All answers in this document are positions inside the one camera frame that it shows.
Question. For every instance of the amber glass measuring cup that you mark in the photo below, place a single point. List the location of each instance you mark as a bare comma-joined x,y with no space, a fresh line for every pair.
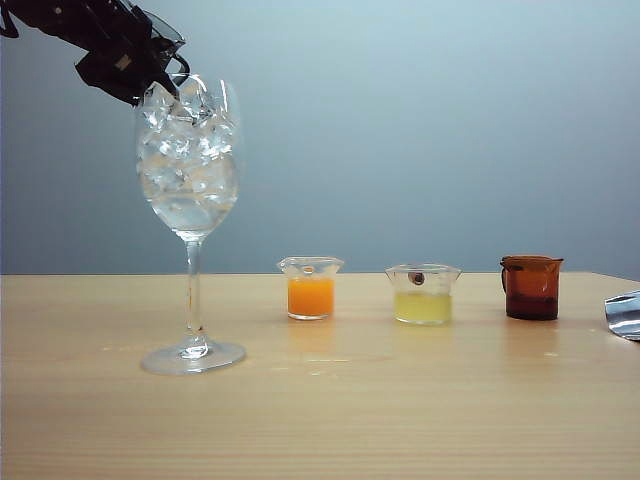
531,295

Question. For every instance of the glass beaker with orange juice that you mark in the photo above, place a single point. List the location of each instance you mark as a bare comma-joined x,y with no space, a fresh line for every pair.
310,297

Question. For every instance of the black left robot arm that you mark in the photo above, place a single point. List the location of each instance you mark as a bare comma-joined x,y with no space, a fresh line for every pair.
27,12

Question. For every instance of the shiny silver metal object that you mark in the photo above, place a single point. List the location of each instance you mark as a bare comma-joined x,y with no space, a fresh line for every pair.
625,315

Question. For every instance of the wine glass with ice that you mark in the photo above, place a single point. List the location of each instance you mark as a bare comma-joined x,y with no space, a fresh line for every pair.
187,165

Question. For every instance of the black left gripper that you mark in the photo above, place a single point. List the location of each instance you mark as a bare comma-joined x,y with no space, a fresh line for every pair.
100,25

